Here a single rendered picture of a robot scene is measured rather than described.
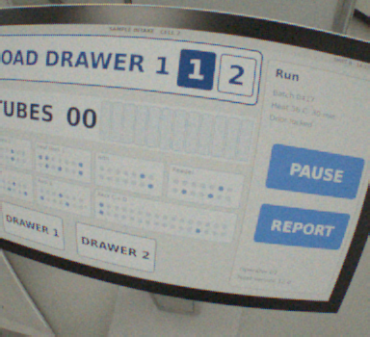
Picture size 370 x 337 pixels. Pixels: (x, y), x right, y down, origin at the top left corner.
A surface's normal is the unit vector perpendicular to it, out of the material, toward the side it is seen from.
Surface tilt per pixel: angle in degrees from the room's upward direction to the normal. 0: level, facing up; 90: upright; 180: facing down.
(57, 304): 0
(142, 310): 5
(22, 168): 50
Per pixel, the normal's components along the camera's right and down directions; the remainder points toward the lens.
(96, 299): -0.02, -0.54
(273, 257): -0.16, 0.29
